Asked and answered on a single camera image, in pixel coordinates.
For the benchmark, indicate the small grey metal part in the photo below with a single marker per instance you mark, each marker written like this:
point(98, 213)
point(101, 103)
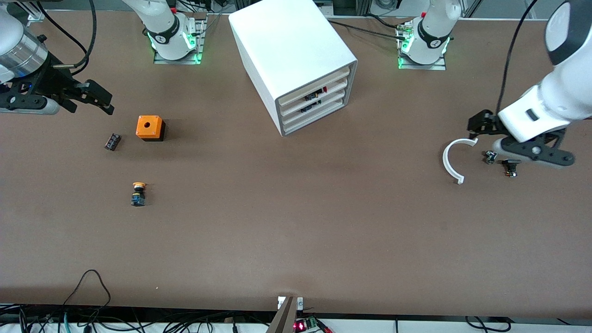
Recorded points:
point(489, 158)

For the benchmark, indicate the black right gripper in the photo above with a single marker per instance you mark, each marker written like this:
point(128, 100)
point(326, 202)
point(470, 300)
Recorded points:
point(54, 84)

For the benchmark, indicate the small black switch part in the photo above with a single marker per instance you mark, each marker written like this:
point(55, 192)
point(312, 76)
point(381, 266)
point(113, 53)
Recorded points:
point(510, 164)

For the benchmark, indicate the small white bracket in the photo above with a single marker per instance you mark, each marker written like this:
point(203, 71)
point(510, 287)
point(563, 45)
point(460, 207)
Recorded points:
point(299, 303)

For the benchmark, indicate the black and red switch part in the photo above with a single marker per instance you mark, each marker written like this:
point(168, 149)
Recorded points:
point(314, 96)

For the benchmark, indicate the brown camera post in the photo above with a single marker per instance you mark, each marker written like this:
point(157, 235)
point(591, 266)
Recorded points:
point(283, 319)

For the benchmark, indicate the white curved plastic arc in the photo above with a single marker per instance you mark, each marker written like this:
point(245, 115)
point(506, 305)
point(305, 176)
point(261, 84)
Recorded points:
point(445, 161)

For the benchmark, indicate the orange box with hole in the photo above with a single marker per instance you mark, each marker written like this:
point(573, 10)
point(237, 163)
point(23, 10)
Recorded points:
point(148, 126)

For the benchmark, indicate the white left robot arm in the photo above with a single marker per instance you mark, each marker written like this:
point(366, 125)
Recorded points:
point(555, 101)

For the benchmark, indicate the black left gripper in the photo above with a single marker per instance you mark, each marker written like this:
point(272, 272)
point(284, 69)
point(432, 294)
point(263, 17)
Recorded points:
point(484, 122)

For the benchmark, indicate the small black contact block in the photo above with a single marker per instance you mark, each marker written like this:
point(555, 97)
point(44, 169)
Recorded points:
point(112, 141)

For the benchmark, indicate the green circuit board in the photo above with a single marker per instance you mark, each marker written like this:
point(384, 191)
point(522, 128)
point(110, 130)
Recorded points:
point(309, 323)

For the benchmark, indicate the yellow push button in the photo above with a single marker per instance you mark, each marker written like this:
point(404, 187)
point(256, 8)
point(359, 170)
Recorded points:
point(138, 200)

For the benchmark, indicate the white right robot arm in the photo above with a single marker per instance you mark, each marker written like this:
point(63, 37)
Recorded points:
point(162, 23)

